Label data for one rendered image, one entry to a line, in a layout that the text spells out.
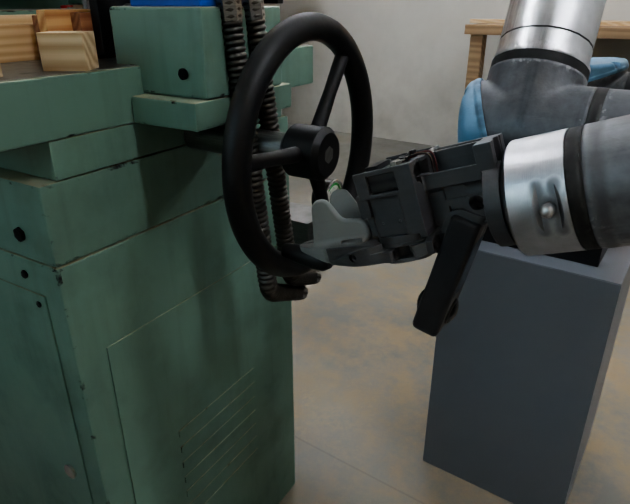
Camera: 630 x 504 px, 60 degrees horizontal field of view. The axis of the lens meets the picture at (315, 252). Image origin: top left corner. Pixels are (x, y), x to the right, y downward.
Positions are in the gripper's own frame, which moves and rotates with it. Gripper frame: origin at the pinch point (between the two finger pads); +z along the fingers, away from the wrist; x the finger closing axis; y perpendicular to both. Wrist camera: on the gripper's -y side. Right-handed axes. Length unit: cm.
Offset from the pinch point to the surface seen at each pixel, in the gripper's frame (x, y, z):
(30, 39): 0.4, 30.9, 30.6
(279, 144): -7.6, 10.8, 5.9
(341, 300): -108, -51, 76
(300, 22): -5.9, 21.5, -2.2
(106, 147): 4.2, 16.0, 19.5
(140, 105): 0.1, 19.2, 16.8
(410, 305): -117, -58, 55
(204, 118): -1.1, 15.7, 9.5
